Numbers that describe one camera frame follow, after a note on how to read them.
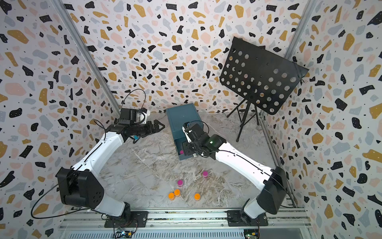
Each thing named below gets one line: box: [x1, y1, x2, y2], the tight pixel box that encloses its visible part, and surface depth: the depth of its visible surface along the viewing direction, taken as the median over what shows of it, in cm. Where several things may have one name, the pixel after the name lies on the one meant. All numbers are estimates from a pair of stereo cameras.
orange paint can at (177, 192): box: [174, 188, 181, 197], surface depth 81 cm
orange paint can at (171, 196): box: [168, 192, 175, 201], surface depth 81 cm
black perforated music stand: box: [219, 36, 310, 142], surface depth 80 cm
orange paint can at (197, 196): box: [193, 192, 201, 202], surface depth 81 cm
